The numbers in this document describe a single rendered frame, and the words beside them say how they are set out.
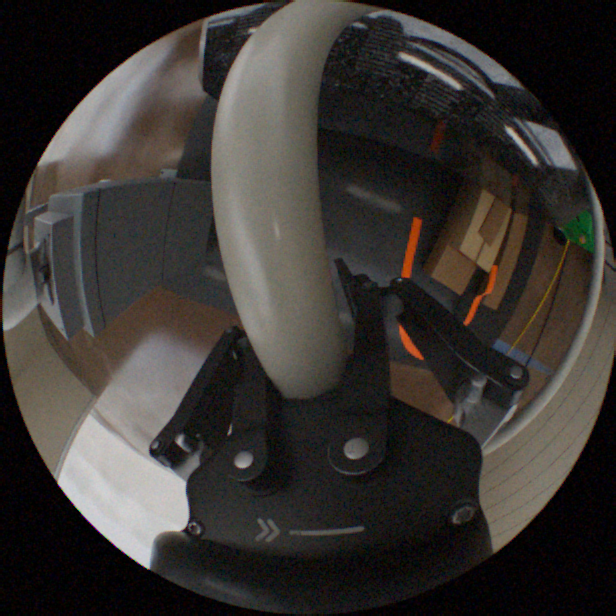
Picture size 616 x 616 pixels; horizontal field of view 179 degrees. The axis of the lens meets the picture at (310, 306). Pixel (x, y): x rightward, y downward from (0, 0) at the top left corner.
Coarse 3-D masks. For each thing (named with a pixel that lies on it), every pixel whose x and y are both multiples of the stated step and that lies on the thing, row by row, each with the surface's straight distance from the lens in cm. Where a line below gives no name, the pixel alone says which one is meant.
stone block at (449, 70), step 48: (288, 0) 53; (240, 48) 54; (336, 48) 48; (384, 48) 47; (432, 48) 49; (336, 96) 53; (384, 96) 48; (432, 96) 49; (480, 96) 52; (528, 96) 57; (432, 144) 65; (480, 144) 55; (528, 144) 59; (528, 192) 68; (576, 192) 76
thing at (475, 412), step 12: (480, 372) 7; (468, 384) 7; (480, 384) 7; (456, 396) 7; (468, 396) 7; (480, 396) 7; (456, 408) 7; (468, 408) 7; (480, 408) 7; (492, 408) 7; (504, 408) 7; (456, 420) 8; (468, 420) 7; (480, 420) 7; (492, 420) 7; (504, 420) 8; (480, 432) 7; (492, 432) 7; (480, 444) 6
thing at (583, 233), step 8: (584, 216) 204; (568, 224) 202; (576, 224) 199; (584, 224) 199; (560, 232) 213; (568, 232) 209; (576, 232) 202; (584, 232) 197; (592, 232) 200; (560, 240) 219; (576, 240) 210; (584, 240) 200; (592, 240) 200; (592, 248) 202; (608, 264) 206
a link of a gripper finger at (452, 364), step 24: (408, 288) 12; (408, 312) 11; (432, 312) 9; (408, 336) 12; (432, 336) 9; (456, 336) 8; (432, 360) 10; (456, 360) 7; (480, 360) 7; (504, 360) 7; (456, 384) 8; (504, 384) 7
